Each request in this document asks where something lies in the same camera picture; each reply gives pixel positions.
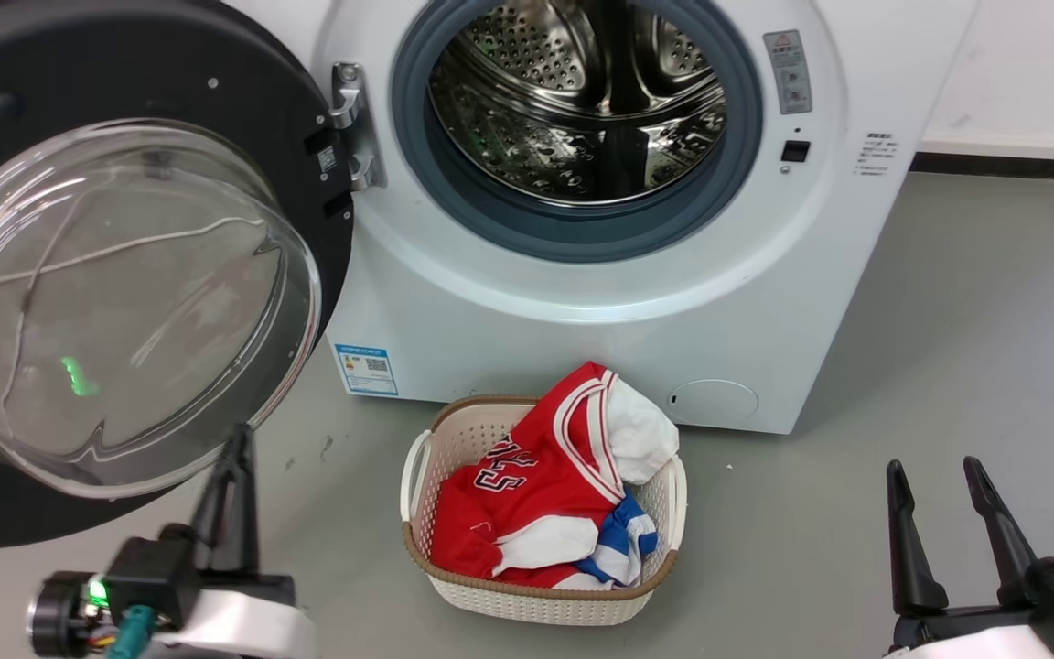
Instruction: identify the cream perforated laundry basket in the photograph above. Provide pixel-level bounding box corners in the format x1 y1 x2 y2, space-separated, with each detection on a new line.
400 395 688 627

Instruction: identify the white front-load washing machine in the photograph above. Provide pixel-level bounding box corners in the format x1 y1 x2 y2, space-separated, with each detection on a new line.
216 0 981 436

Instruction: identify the round white filter cover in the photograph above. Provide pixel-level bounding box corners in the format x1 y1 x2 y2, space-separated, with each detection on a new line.
667 379 759 427

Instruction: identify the metal door hinge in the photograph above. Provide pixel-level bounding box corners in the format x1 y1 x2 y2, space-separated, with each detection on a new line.
329 62 388 191

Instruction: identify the red basketball jersey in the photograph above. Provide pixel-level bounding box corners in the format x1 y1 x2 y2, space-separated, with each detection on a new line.
431 361 642 589

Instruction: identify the dark baseboard strip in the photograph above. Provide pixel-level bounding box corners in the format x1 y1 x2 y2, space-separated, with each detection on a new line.
911 151 1054 183

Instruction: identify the teal cable connector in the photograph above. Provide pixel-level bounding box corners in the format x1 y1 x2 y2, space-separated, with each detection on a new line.
106 604 156 659

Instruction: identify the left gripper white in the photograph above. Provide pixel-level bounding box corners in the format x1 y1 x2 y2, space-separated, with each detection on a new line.
147 423 318 659

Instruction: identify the blue energy label sticker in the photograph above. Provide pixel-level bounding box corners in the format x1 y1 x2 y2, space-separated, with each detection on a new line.
335 344 398 396

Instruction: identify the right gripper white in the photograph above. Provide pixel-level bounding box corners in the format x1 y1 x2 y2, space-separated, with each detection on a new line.
884 456 1045 659

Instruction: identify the steel perforated washer drum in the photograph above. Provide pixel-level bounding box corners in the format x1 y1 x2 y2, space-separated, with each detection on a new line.
426 0 729 207

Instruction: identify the grey warning sticker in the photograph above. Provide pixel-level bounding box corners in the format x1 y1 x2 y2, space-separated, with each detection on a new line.
763 30 812 115

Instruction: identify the washer door glass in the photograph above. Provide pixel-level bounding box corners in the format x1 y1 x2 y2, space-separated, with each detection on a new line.
0 0 356 550

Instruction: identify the blue and white garment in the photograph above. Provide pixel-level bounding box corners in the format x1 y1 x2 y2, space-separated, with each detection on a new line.
493 490 659 591

